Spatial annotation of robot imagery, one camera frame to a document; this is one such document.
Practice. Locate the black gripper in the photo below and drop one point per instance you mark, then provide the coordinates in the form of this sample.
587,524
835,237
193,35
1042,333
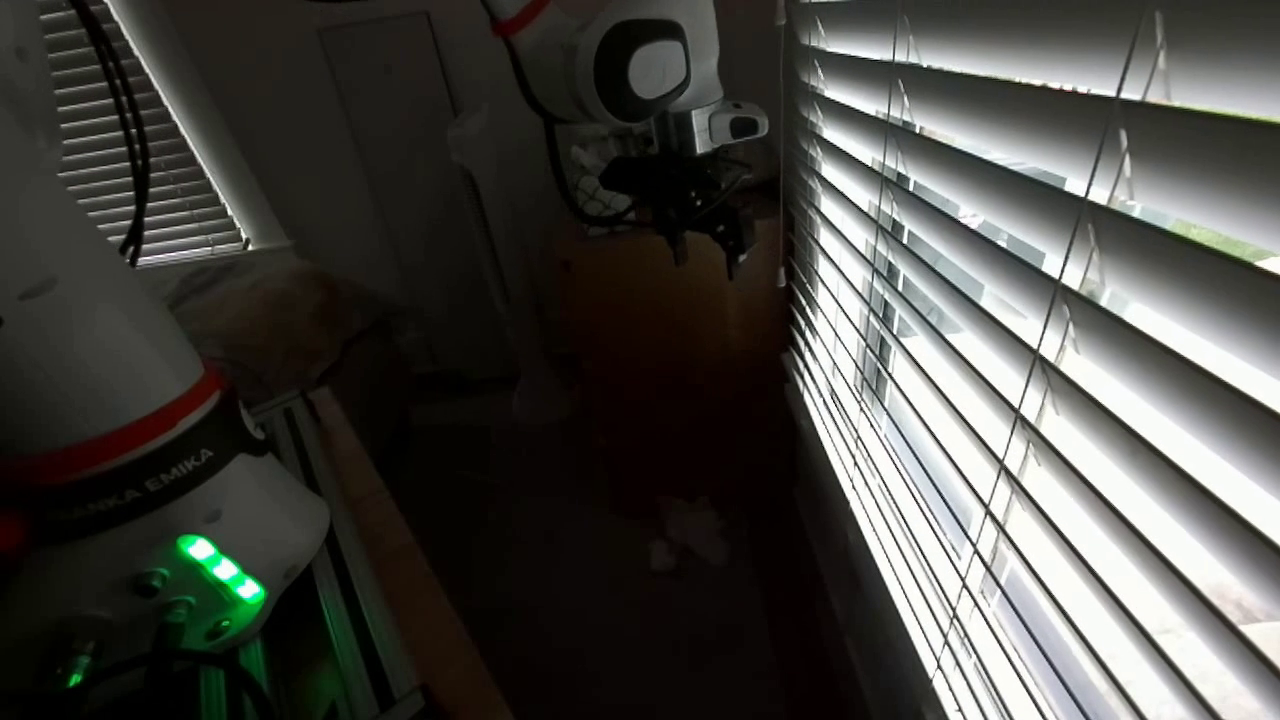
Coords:
682,193

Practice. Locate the large white window blinds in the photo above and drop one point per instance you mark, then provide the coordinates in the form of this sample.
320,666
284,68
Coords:
1036,337

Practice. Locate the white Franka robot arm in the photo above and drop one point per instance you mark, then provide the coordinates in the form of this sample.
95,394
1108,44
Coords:
146,515

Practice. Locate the wooden dresser cabinet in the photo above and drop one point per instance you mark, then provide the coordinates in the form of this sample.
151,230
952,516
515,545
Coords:
679,359

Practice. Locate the white tower fan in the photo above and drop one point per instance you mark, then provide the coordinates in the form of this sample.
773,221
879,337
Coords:
540,389

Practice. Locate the crumpled white paper on floor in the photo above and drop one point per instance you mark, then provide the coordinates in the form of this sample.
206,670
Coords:
687,529

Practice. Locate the beige cushioned chair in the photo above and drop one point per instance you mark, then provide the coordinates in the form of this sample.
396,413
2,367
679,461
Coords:
284,325

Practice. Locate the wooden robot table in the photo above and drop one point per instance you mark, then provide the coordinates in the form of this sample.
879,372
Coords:
368,628

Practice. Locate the small white window blinds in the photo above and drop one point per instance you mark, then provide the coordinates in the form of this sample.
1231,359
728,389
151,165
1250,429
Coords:
126,159

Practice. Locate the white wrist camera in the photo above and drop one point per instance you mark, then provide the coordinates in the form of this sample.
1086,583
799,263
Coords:
726,127

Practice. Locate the white wall door panel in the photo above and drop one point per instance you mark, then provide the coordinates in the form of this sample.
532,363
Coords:
396,109

